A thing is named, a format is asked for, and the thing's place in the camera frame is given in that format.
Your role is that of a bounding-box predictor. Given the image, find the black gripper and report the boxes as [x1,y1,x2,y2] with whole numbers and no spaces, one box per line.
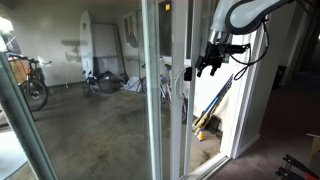
[195,41,231,78]

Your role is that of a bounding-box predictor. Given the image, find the white loop door handle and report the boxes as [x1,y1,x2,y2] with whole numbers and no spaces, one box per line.
[173,68,188,101]

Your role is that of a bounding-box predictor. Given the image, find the white sliding glass door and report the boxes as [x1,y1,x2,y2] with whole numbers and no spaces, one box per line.
[0,0,190,180]

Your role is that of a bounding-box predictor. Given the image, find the black screen door latch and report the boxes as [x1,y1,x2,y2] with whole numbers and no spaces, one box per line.
[183,66,194,82]

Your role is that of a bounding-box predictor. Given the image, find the white door jamb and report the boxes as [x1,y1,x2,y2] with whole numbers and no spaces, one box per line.
[218,19,268,160]

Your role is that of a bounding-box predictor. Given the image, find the fixed glass door panel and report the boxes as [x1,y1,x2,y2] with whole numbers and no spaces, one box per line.
[0,0,164,180]

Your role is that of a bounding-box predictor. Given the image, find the white door sill track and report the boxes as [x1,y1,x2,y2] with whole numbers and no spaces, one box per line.
[184,154,232,180]

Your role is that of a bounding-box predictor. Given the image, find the blue and yellow poles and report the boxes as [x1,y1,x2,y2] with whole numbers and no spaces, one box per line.
[195,73,234,124]

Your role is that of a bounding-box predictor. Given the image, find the yellow long pole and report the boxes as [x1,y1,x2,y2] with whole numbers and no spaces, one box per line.
[191,84,233,134]

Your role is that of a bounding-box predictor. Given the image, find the bicycle wheel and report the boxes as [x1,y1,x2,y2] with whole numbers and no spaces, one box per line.
[139,61,189,125]

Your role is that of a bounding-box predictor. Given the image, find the black square pad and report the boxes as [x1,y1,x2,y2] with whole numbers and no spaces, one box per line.
[206,114,223,135]

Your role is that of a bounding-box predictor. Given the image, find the yellow blue bottle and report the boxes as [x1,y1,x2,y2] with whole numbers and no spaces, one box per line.
[197,128,205,143]

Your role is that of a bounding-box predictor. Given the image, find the white plastic bag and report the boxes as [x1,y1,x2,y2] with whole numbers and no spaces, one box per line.
[121,76,143,93]

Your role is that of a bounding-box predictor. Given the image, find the black garbage bag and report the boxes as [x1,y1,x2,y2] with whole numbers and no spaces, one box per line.
[94,70,126,95]

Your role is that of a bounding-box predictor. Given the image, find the white surfboard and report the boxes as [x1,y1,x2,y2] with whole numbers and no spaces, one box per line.
[78,9,96,80]

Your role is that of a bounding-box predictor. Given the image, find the orange black bar clamp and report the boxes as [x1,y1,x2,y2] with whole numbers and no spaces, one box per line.
[282,153,320,180]
[274,166,306,180]

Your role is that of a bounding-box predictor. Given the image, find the cardboard box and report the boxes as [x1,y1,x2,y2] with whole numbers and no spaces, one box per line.
[306,132,320,168]

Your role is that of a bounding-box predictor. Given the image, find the red bicycle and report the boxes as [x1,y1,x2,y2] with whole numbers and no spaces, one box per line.
[4,51,53,113]

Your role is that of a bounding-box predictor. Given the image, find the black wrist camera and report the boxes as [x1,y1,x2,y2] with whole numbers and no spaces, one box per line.
[226,42,251,55]

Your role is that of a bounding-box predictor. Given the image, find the grey screen door frame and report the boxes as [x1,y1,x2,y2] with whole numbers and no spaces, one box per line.
[184,0,201,176]

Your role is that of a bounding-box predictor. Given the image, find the black camera cable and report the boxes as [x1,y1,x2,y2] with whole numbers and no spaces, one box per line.
[229,19,271,81]

